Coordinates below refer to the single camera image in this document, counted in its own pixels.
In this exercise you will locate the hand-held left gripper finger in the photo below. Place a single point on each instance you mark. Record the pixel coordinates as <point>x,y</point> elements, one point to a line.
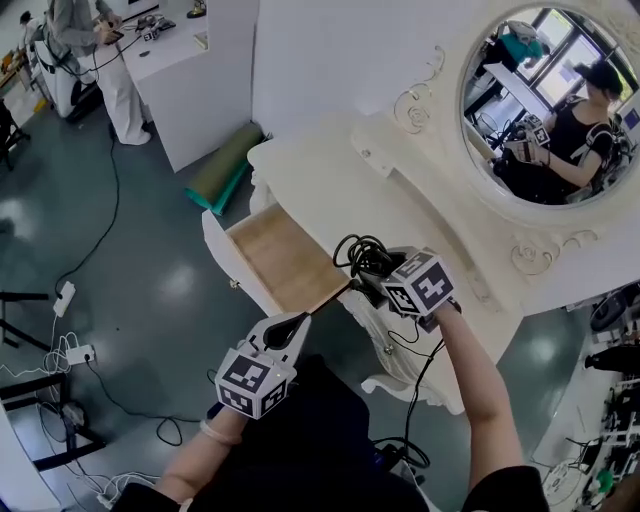
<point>260,335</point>
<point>299,345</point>

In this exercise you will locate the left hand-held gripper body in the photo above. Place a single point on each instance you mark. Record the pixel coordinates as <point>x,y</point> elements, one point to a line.
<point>250,382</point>

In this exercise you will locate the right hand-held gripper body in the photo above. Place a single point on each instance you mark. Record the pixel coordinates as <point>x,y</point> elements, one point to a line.
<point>425,290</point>

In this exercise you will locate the black hair dryer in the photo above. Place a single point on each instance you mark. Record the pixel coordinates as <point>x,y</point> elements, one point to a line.
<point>370,265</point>

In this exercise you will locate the white wooden large drawer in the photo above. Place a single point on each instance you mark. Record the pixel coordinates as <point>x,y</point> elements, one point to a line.
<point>280,255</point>

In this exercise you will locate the person's left forearm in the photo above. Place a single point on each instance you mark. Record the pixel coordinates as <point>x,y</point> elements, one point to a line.
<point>200,460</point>

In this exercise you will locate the person's right forearm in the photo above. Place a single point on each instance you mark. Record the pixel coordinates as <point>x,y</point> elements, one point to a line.
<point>480,395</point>

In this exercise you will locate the white vanity dressing table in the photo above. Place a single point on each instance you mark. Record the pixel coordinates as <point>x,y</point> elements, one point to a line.
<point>340,180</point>

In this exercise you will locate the person's black clothing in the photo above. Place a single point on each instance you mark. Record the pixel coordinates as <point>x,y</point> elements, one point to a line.
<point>310,450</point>

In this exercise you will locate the wide white power strip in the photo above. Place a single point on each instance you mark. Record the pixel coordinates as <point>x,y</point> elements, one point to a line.
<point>80,355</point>

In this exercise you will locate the rolled olive teal mat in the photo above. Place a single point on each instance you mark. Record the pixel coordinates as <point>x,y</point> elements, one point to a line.
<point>220,165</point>

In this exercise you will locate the long white power strip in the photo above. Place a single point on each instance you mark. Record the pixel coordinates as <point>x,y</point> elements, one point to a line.
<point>64,299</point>

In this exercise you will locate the white desk shelf unit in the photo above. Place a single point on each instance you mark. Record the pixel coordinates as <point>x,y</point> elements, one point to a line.
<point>200,90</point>

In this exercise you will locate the idle gripper device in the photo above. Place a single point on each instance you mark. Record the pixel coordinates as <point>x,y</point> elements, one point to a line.
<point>152,30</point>

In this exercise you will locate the oval mirror white frame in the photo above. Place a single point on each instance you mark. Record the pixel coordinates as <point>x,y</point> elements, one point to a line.
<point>550,100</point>

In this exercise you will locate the black metal frame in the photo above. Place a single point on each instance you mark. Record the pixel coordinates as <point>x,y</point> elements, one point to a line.
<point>25,296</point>

